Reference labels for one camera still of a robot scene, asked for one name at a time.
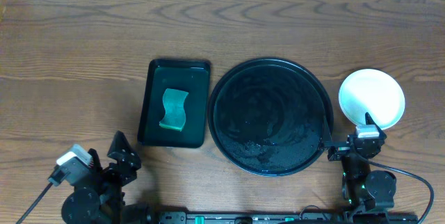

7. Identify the light green plate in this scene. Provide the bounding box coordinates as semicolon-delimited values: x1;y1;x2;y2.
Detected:
338;69;405;130

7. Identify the green sponge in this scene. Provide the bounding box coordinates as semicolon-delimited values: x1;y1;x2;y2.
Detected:
159;88;188;131

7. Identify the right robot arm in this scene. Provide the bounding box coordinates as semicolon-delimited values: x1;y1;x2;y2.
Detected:
322;112;396;223

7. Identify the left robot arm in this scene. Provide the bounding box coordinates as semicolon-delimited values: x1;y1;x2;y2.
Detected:
61;131;152;224

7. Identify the round black tray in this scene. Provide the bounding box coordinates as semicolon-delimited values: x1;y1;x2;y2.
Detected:
207;57;334;177

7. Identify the black rectangular tray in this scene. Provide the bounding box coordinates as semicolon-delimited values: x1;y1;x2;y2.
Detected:
137;59;211;148

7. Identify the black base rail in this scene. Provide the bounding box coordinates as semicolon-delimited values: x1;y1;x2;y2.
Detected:
147;205;418;224

